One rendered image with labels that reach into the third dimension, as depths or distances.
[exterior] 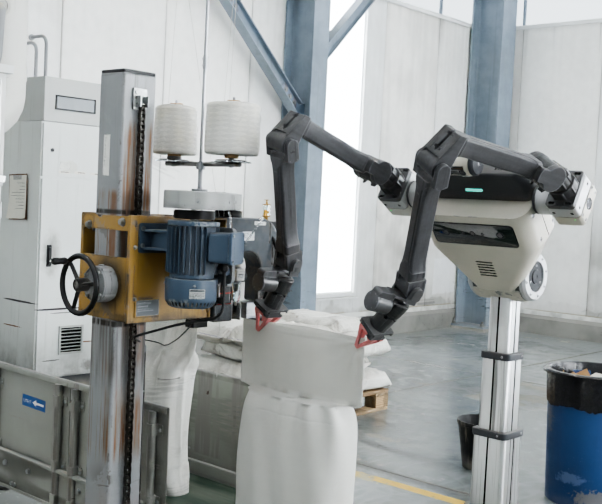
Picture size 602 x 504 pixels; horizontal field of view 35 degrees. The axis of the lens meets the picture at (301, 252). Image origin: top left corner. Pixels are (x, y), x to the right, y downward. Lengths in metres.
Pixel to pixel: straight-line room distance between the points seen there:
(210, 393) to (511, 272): 1.29
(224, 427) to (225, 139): 1.28
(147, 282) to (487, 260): 1.05
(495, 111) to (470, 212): 8.66
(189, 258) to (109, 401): 0.51
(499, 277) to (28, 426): 1.80
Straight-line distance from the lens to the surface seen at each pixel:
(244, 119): 2.81
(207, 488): 3.48
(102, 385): 2.92
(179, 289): 2.71
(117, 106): 2.86
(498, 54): 11.68
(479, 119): 11.69
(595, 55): 11.39
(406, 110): 10.67
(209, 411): 3.71
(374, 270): 10.30
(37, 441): 3.68
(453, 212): 2.98
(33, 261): 6.76
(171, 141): 3.00
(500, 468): 3.21
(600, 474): 4.86
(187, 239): 2.71
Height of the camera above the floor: 1.40
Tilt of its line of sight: 3 degrees down
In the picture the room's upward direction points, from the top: 3 degrees clockwise
